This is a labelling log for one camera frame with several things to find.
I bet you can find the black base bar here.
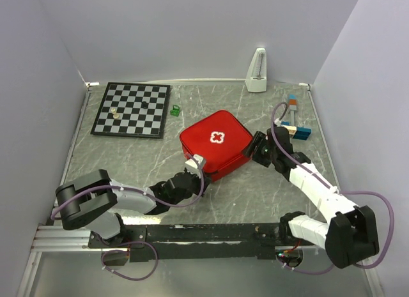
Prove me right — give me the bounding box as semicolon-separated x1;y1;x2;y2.
88;222;316;263

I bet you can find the aluminium frame rail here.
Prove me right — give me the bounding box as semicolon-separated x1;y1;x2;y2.
30;222;106;253

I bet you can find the small green toy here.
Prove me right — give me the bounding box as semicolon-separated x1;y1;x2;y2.
170;105;180;117

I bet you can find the blue toy block stack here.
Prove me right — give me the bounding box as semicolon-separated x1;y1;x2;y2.
281;121;312;141

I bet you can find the black white chessboard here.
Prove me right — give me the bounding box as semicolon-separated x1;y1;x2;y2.
91;82;171;139

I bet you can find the red black medicine case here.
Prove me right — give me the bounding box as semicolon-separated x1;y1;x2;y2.
180;110;252;182

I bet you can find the white metronome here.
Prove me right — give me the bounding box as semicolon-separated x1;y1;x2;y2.
245;48;267;93

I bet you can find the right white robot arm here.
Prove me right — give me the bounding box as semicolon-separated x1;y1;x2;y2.
243;126;380;268

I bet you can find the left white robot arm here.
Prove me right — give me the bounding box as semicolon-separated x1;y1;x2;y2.
50;169;212;247

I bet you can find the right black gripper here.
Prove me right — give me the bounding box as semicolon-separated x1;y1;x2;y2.
240;131;277;168

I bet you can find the grey orange blue toy stick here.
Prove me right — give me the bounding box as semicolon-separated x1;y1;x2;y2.
288;95;297;126

